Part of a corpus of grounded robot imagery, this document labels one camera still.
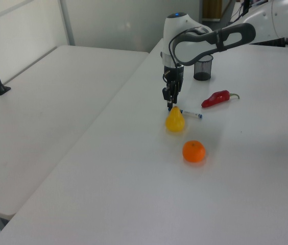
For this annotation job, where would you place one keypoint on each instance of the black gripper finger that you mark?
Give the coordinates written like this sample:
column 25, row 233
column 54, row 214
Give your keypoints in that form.
column 174, row 95
column 166, row 95

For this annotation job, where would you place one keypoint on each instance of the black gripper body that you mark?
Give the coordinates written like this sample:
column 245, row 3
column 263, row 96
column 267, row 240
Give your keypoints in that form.
column 174, row 74

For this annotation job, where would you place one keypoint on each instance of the blue and white marker pen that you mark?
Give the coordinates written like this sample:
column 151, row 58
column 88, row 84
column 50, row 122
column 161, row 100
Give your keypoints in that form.
column 192, row 113

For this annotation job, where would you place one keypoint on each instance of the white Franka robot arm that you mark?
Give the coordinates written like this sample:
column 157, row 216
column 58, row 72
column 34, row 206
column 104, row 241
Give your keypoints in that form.
column 190, row 43

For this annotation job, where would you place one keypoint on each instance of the black mesh pen cup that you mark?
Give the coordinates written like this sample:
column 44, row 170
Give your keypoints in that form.
column 203, row 69

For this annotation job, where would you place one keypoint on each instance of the yellow toy pear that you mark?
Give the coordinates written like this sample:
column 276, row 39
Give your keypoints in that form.
column 175, row 122

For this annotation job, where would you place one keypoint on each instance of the red toy chili pepper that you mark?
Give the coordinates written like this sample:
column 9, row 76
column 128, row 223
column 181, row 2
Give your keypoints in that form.
column 216, row 99

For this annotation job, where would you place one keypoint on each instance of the orange toy mandarin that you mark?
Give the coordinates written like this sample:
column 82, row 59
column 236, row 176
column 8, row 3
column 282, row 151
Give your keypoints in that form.
column 194, row 151

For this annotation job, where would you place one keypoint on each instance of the brown wooden door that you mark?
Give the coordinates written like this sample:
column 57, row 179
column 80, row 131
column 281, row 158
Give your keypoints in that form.
column 211, row 9

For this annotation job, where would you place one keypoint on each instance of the white side table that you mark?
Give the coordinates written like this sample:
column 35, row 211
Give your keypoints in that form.
column 44, row 114

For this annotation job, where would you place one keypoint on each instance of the grey partition frame post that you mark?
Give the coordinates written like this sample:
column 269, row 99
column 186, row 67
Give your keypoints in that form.
column 67, row 23

